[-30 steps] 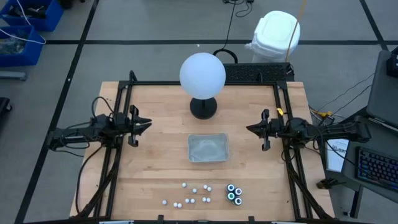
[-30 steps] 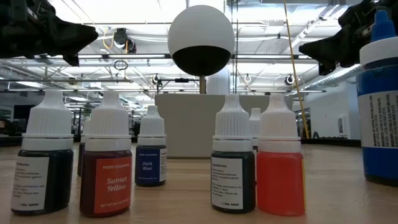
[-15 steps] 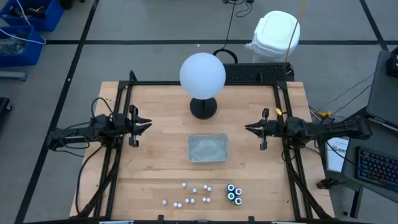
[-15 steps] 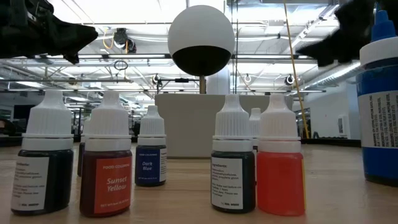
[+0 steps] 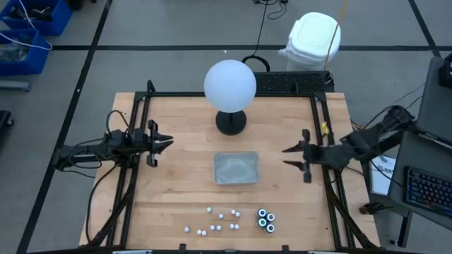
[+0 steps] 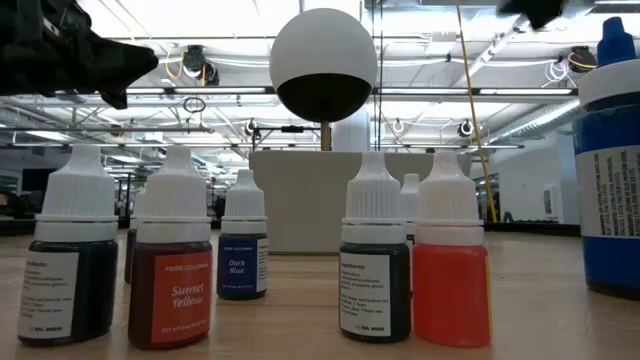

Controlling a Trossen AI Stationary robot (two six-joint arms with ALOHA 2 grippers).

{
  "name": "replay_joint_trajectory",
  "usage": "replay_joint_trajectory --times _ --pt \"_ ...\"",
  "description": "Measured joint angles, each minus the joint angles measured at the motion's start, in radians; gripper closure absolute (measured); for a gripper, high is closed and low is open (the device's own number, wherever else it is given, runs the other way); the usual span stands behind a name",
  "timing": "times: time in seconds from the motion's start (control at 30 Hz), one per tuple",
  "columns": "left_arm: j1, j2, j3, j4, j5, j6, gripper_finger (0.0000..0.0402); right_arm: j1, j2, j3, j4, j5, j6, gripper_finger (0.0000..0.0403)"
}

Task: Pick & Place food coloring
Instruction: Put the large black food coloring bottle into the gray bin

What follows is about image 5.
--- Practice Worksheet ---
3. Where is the white paper sheet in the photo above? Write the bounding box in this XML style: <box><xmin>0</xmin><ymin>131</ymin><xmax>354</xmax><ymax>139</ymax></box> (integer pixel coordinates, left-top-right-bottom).
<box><xmin>369</xmin><ymin>155</ymin><xmax>398</xmax><ymax>196</ymax></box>

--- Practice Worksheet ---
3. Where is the blue storage bin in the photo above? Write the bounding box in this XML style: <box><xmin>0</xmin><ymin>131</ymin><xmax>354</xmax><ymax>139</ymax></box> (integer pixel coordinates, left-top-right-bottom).
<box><xmin>0</xmin><ymin>0</ymin><xmax>73</xmax><ymax>37</ymax></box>
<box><xmin>0</xmin><ymin>28</ymin><xmax>50</xmax><ymax>77</ymax></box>

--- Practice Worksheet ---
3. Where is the black lamp cable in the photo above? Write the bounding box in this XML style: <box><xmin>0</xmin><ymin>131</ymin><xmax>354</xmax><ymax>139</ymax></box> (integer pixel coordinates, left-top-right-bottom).
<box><xmin>241</xmin><ymin>0</ymin><xmax>272</xmax><ymax>73</ymax></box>

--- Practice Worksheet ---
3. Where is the white globe table lamp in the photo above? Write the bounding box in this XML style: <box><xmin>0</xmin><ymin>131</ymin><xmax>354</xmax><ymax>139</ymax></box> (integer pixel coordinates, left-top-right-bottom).
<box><xmin>203</xmin><ymin>59</ymin><xmax>257</xmax><ymax>137</ymax></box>

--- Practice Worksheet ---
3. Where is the black metal table frame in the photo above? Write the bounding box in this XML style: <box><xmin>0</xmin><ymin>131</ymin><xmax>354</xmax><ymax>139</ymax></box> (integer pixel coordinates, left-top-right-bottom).
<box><xmin>79</xmin><ymin>79</ymin><xmax>381</xmax><ymax>254</ymax></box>

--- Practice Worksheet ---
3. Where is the yellow hanging cable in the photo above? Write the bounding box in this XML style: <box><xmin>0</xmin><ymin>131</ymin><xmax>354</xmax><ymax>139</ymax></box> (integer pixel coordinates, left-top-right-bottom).
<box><xmin>323</xmin><ymin>0</ymin><xmax>350</xmax><ymax>71</ymax></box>

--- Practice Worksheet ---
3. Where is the grey metal bar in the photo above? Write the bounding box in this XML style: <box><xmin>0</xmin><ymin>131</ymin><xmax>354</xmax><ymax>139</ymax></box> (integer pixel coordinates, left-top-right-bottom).
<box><xmin>0</xmin><ymin>80</ymin><xmax>32</xmax><ymax>93</ymax></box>

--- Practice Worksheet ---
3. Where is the white cable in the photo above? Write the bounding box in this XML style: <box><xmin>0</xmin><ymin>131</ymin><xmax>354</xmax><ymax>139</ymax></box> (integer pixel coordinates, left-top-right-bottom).
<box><xmin>0</xmin><ymin>0</ymin><xmax>53</xmax><ymax>51</ymax></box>

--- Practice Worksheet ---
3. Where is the black backlit keyboard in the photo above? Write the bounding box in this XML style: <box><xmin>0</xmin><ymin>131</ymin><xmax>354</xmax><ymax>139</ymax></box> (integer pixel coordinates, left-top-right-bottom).
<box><xmin>403</xmin><ymin>165</ymin><xmax>452</xmax><ymax>218</ymax></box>

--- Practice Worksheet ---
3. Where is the black perforated computer case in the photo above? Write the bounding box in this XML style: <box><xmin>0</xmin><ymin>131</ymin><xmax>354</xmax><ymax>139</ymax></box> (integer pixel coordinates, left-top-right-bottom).
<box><xmin>253</xmin><ymin>70</ymin><xmax>335</xmax><ymax>95</ymax></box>

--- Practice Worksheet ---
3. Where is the grey plastic tray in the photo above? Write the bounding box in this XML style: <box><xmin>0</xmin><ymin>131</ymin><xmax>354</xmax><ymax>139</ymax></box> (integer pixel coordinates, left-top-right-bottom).
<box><xmin>213</xmin><ymin>151</ymin><xmax>261</xmax><ymax>186</ymax></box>

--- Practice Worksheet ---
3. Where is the grey desk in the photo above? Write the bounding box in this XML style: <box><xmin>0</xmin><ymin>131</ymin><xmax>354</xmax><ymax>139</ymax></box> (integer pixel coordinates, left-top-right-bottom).
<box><xmin>415</xmin><ymin>56</ymin><xmax>452</xmax><ymax>145</ymax></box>
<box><xmin>386</xmin><ymin>130</ymin><xmax>452</xmax><ymax>232</ymax></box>

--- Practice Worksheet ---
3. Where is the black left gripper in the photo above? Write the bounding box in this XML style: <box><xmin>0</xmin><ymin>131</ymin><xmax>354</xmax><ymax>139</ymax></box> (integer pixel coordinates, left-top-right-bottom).
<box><xmin>132</xmin><ymin>119</ymin><xmax>175</xmax><ymax>168</ymax></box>

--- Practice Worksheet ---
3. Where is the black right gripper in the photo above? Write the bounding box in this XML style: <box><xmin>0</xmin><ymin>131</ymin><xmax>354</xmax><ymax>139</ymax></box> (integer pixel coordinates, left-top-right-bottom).
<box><xmin>281</xmin><ymin>128</ymin><xmax>325</xmax><ymax>184</ymax></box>

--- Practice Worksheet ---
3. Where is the white lidded trash bin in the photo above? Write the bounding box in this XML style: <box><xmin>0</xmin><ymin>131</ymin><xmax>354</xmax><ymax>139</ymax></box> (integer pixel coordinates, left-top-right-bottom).
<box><xmin>278</xmin><ymin>11</ymin><xmax>342</xmax><ymax>71</ymax></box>

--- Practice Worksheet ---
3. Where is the black computer monitor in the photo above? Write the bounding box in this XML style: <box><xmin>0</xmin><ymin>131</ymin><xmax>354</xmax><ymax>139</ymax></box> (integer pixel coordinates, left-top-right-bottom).
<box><xmin>439</xmin><ymin>52</ymin><xmax>452</xmax><ymax>89</ymax></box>

